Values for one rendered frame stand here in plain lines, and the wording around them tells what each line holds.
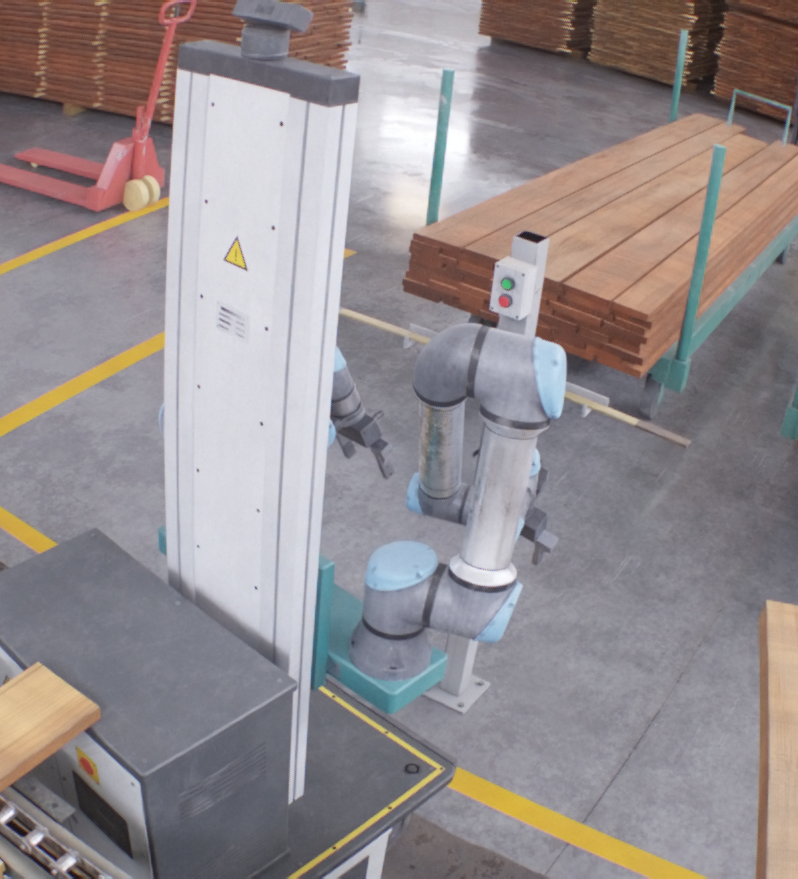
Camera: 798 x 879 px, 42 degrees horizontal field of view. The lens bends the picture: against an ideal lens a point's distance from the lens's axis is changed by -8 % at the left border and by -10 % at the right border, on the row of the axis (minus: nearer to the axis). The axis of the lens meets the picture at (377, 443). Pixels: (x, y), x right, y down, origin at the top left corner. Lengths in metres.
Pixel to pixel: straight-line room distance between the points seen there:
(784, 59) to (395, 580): 9.71
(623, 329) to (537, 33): 8.57
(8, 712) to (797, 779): 1.25
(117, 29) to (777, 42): 6.55
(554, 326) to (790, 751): 2.48
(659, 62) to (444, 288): 7.74
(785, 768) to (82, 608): 1.23
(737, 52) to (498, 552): 9.74
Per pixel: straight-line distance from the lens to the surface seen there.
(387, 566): 1.91
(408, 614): 1.93
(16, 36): 8.99
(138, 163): 6.15
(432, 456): 1.95
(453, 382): 1.76
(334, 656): 2.06
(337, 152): 1.54
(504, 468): 1.80
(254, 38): 1.60
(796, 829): 1.69
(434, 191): 4.35
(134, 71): 7.88
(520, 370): 1.73
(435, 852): 2.67
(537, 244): 2.36
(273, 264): 1.65
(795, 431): 4.05
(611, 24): 11.80
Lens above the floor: 2.12
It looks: 31 degrees down
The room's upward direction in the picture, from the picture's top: 6 degrees clockwise
